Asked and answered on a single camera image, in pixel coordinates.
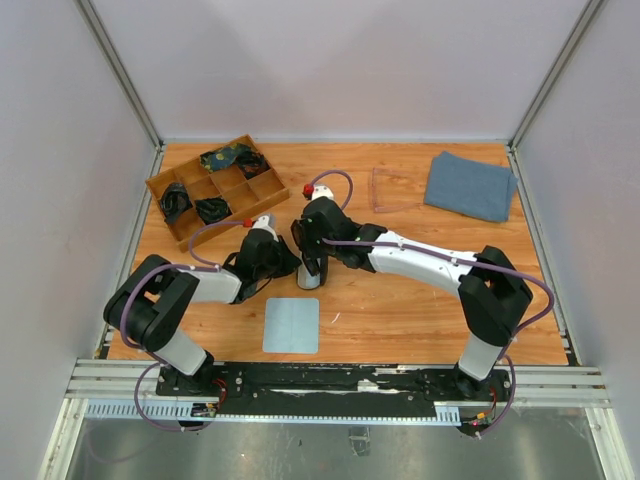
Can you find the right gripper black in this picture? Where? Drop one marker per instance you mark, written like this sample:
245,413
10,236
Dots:
306,243

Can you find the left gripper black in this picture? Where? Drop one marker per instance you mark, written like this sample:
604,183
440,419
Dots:
289,260

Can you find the black sunglasses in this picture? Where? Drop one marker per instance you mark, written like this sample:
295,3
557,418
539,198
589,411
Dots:
306,247

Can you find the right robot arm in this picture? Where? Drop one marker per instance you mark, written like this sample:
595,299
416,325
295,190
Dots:
493,295

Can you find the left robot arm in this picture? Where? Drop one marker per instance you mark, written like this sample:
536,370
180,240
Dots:
149,307

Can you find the black dotted rolled tie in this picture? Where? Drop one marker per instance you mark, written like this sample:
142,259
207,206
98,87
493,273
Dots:
212,210

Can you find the left light blue cloth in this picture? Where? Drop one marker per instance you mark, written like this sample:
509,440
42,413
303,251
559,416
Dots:
291,326

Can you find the pink clear glasses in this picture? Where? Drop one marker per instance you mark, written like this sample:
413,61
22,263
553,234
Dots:
392,191

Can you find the wooden divided organizer tray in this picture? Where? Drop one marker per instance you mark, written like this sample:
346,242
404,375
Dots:
245,197

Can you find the black orange rolled tie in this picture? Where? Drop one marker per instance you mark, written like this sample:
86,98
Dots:
251,163

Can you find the black striped rolled tie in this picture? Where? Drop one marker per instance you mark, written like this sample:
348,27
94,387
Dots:
174,202

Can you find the blue patterned rolled tie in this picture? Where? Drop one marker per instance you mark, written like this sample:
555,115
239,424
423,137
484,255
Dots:
223,157

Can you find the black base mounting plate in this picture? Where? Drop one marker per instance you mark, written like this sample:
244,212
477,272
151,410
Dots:
338,390

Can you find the folded blue towel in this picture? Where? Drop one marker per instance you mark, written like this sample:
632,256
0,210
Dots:
474,189

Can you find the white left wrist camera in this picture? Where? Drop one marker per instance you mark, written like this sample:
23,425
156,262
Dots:
265,222

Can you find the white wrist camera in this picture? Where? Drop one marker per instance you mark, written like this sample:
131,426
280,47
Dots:
265,222
318,190

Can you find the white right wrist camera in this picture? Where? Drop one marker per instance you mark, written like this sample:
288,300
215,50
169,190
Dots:
318,190

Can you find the aluminium front rail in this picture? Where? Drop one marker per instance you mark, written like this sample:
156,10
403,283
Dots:
127,389

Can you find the left aluminium frame post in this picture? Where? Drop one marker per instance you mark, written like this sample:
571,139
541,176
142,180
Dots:
98,29

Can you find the aluminium frame post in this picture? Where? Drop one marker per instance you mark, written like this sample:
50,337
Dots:
98,29
577,34

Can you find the right aluminium frame post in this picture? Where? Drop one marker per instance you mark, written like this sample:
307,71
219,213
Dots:
577,34

